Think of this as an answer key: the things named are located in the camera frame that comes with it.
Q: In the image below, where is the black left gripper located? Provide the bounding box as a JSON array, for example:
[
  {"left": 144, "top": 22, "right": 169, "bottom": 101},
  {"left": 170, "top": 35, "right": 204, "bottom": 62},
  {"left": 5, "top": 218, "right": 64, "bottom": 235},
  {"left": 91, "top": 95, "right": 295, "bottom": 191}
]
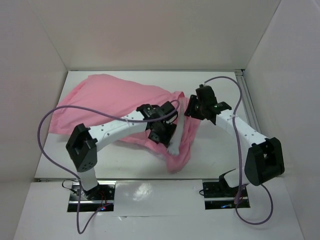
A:
[{"left": 147, "top": 119, "right": 176, "bottom": 147}]

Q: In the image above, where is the white pillow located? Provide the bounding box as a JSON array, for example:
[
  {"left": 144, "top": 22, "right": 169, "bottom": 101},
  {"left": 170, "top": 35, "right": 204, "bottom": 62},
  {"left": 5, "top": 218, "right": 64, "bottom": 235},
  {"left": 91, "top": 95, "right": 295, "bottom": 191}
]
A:
[{"left": 166, "top": 98, "right": 186, "bottom": 156}]

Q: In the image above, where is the pink fabric pillowcase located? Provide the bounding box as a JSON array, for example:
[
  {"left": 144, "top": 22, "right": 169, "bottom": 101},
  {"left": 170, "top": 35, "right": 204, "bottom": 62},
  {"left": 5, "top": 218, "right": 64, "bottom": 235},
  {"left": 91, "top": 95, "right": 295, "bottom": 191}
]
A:
[{"left": 49, "top": 74, "right": 200, "bottom": 173}]

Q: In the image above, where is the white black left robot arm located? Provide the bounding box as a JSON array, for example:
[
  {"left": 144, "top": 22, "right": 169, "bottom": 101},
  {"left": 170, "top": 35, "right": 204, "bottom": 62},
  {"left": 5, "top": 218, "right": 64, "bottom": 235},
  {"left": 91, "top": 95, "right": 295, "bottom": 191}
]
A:
[{"left": 66, "top": 101, "right": 179, "bottom": 200}]

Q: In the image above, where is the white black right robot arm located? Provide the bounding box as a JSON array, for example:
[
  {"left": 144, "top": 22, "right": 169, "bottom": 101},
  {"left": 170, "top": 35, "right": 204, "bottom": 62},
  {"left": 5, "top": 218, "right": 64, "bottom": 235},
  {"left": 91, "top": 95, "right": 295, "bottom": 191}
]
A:
[{"left": 184, "top": 84, "right": 285, "bottom": 196}]

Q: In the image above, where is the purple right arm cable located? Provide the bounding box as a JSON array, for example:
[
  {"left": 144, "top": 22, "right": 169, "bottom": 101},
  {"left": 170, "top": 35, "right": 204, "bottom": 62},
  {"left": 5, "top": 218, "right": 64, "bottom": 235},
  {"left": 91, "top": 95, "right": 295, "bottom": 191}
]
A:
[{"left": 202, "top": 76, "right": 275, "bottom": 226}]

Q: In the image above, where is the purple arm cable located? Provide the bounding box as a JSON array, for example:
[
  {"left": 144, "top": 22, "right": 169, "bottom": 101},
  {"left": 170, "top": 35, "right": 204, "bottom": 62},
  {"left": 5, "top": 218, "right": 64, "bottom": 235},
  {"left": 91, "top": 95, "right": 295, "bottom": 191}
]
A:
[
  {"left": 202, "top": 76, "right": 275, "bottom": 226},
  {"left": 36, "top": 99, "right": 181, "bottom": 235}
]

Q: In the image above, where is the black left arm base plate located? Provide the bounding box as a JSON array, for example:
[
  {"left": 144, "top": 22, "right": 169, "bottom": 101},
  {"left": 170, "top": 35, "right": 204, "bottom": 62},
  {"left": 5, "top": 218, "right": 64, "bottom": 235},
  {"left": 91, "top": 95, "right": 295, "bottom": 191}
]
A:
[{"left": 64, "top": 181, "right": 116, "bottom": 213}]

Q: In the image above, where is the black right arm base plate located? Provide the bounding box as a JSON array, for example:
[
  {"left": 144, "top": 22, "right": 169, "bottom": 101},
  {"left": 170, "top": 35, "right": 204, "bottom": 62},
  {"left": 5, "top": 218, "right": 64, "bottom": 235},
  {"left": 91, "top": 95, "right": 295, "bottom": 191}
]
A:
[{"left": 199, "top": 180, "right": 239, "bottom": 210}]

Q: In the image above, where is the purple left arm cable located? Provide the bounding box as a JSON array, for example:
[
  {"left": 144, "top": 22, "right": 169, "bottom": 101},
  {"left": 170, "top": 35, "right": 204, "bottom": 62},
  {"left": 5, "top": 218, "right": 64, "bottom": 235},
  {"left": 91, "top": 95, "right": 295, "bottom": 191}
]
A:
[{"left": 36, "top": 99, "right": 181, "bottom": 235}]

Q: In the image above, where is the aluminium table edge rail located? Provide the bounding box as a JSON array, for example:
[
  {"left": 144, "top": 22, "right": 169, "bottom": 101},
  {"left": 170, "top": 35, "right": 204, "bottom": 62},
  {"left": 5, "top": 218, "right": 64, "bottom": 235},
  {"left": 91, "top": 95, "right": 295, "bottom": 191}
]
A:
[{"left": 34, "top": 177, "right": 219, "bottom": 182}]

